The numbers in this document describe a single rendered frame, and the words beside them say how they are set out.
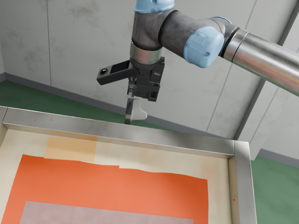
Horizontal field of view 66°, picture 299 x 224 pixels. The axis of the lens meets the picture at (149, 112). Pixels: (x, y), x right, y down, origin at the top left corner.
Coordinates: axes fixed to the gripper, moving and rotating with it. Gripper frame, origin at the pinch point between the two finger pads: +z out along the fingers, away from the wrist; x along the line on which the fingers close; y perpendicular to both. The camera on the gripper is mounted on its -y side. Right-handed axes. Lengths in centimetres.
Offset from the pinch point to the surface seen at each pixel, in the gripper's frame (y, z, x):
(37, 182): -15.9, -4.9, -27.9
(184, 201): 14.9, -4.8, -28.2
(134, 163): 3.2, -6.6, -21.8
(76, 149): -9.9, -7.1, -20.2
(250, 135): 154, 158, 130
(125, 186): 1.9, -5.3, -26.6
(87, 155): -7.2, -6.8, -21.3
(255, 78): 140, 100, 168
